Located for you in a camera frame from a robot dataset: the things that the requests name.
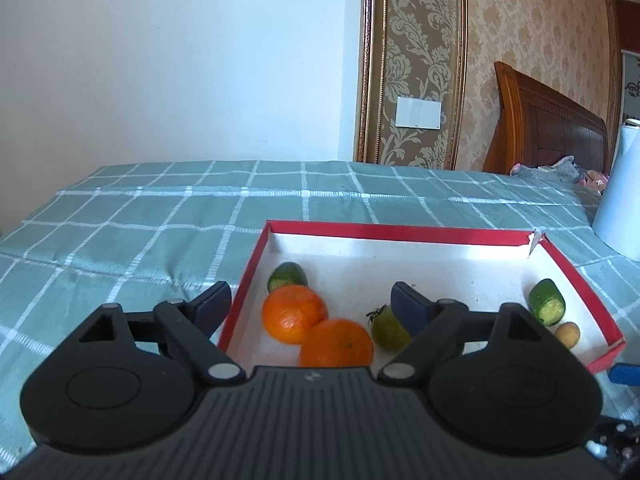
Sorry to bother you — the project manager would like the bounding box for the green plaid bed sheet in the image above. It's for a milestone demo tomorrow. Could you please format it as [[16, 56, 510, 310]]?
[[0, 160, 640, 461]]

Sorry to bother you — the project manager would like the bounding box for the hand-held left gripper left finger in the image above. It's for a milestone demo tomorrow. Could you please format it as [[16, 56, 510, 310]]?
[[75, 281, 246, 387]]

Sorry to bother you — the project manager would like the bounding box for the white wall switch panel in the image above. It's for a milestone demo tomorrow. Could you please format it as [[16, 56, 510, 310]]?
[[396, 96, 443, 129]]

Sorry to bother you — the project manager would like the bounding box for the light green cucumber piece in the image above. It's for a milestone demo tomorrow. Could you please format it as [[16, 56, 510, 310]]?
[[528, 278, 566, 325]]

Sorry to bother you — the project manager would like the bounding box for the grey clothing pile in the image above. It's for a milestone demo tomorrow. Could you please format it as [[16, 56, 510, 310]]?
[[510, 156, 585, 186]]

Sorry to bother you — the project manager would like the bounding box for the red cardboard box white inside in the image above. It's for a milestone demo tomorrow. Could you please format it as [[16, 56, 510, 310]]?
[[216, 220, 627, 375]]

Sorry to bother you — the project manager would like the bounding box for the pink cloth item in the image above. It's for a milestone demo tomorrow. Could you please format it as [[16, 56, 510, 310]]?
[[582, 169, 609, 192]]

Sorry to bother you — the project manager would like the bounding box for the orange tangerine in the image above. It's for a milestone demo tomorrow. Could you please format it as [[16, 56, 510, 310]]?
[[298, 318, 375, 368], [262, 285, 329, 345]]

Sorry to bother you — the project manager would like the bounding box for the dark green cucumber piece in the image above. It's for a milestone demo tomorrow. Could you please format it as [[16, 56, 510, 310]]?
[[267, 262, 309, 293]]

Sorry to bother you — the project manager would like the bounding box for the gold framed wallpaper panel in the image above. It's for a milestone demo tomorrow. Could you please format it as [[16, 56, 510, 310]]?
[[354, 0, 468, 170]]

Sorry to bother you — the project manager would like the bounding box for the wooden headboard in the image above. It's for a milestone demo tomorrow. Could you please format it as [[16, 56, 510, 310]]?
[[482, 61, 611, 177]]

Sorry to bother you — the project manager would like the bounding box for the white electric kettle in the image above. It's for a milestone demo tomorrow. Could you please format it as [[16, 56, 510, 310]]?
[[591, 119, 640, 261]]

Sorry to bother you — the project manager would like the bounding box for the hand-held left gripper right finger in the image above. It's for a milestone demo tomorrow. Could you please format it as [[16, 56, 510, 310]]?
[[378, 281, 551, 388]]

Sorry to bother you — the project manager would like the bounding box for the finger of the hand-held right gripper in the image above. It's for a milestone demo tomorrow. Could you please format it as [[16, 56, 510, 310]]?
[[609, 362, 640, 385], [586, 414, 640, 478]]

